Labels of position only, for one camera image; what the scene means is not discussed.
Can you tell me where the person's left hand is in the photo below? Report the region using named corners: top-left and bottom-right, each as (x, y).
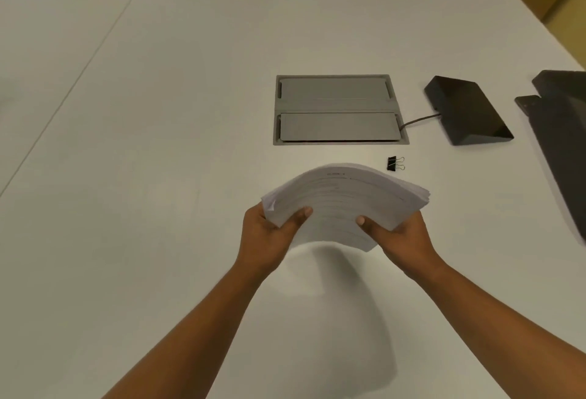
top-left (236, 204), bottom-right (314, 281)

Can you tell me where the person's right hand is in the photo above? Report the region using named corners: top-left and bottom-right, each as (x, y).
top-left (356, 209), bottom-right (447, 281)

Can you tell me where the stack of white paper sheets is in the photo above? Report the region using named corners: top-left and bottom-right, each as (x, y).
top-left (261, 163), bottom-right (431, 252)

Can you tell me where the person's left forearm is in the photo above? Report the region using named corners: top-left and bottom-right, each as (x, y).
top-left (103, 262), bottom-right (264, 399)

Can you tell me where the person's right forearm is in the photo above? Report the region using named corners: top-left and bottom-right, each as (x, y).
top-left (418, 261), bottom-right (586, 399)

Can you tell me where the black wedge-shaped device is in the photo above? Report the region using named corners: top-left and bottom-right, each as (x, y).
top-left (424, 76), bottom-right (515, 146)

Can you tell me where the dark grey cable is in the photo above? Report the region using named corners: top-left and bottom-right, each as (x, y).
top-left (397, 112), bottom-right (442, 131)

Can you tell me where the grey table cable hatch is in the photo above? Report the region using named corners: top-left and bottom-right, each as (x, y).
top-left (273, 75), bottom-right (410, 146)

